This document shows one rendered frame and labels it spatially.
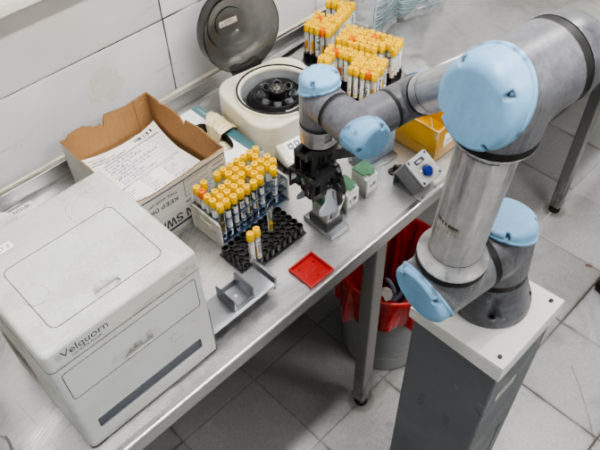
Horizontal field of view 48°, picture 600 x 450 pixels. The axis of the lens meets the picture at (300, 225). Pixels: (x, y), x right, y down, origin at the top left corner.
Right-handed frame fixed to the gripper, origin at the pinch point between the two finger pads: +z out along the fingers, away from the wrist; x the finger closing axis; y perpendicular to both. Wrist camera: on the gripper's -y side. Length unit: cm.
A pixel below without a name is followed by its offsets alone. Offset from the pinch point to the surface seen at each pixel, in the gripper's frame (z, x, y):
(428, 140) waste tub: 0.1, 1.7, -31.9
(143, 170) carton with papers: -0.2, -36.5, 22.4
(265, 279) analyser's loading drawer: 2.1, 4.6, 21.5
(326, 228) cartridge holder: 3.4, 2.6, 2.5
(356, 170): -0.6, -2.4, -11.9
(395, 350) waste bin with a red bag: 79, 7, -24
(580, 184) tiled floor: 94, 2, -146
